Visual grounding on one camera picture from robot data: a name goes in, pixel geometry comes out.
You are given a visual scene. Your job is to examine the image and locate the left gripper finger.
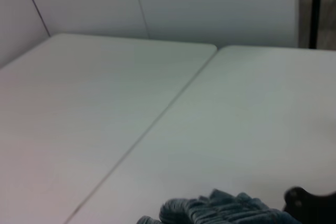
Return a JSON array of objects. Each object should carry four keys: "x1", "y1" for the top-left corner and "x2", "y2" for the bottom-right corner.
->
[{"x1": 282, "y1": 186, "x2": 336, "y2": 224}]

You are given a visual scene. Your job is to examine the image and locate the blue denim shorts with embroidery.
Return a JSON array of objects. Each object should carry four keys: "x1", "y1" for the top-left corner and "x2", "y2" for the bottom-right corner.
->
[{"x1": 138, "y1": 188, "x2": 302, "y2": 224}]

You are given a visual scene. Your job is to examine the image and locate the black vertical pole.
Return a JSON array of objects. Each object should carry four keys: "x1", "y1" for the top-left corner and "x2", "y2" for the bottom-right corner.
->
[{"x1": 309, "y1": 0, "x2": 322, "y2": 49}]

